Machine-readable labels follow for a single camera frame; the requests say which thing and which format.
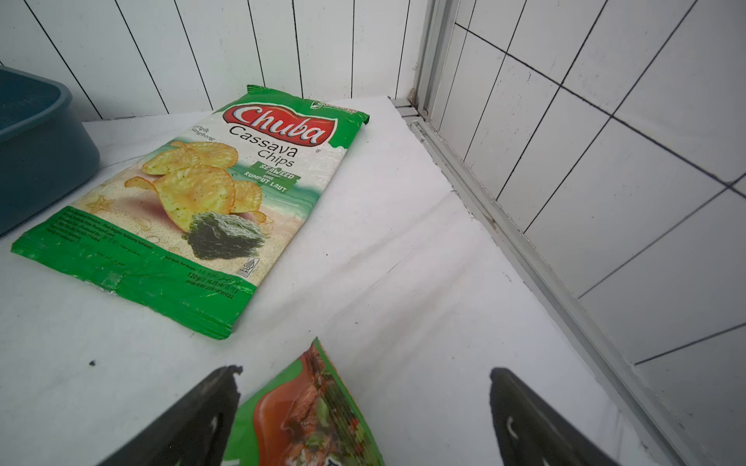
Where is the green Chuba cassava chips bag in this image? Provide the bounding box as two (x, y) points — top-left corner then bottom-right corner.
(12, 85), (369, 340)

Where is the dark teal plastic storage box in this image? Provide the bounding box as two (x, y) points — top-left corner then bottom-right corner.
(1, 66), (100, 234)

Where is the small green snack packet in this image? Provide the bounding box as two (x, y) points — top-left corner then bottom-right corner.
(221, 339), (385, 465)

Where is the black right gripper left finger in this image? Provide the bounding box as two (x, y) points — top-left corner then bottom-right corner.
(102, 365), (243, 465)

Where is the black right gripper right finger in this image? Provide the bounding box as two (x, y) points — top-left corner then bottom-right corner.
(490, 368), (617, 466)

